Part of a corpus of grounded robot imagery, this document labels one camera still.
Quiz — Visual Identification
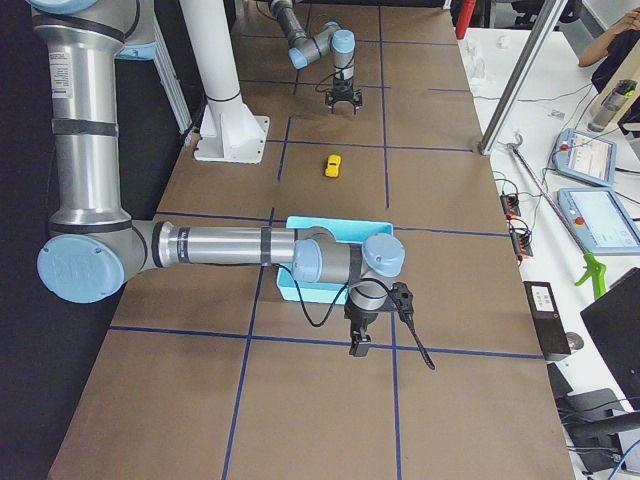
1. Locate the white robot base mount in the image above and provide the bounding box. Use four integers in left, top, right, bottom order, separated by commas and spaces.
180, 0, 270, 164

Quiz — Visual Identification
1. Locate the grey water bottle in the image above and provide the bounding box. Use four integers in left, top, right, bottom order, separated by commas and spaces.
588, 79, 637, 132

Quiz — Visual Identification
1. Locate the person forearm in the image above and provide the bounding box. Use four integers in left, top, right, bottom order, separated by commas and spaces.
578, 9, 639, 68

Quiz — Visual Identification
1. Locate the teach pendant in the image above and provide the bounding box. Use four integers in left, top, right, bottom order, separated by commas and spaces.
552, 129, 617, 187
557, 187, 639, 256

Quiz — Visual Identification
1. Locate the black flat remote box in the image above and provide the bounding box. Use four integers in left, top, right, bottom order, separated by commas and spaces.
523, 281, 571, 361

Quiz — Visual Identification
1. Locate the yellow beetle toy car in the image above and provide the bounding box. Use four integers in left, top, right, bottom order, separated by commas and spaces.
324, 154, 342, 178

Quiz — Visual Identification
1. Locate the reacher grabber tool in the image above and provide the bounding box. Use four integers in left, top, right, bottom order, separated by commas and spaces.
506, 131, 607, 299

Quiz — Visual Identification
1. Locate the aluminium frame post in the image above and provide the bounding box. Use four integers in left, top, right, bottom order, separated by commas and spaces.
478, 0, 567, 156

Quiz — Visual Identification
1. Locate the near teach pendant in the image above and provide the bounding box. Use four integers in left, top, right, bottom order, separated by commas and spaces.
557, 187, 639, 256

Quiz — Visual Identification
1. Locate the black power connector block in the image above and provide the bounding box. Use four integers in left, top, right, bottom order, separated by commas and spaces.
500, 193, 521, 219

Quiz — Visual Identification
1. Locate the far teach pendant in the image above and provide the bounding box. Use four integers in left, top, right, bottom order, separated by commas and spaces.
552, 129, 617, 187

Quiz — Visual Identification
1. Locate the light blue plastic bin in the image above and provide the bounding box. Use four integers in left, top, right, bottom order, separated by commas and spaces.
276, 216, 394, 304

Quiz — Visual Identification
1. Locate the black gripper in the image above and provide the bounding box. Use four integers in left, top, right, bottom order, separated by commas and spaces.
324, 76, 363, 113
344, 302, 376, 357

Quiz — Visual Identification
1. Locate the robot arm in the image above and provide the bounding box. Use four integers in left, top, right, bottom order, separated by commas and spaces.
268, 0, 363, 113
30, 1, 413, 357

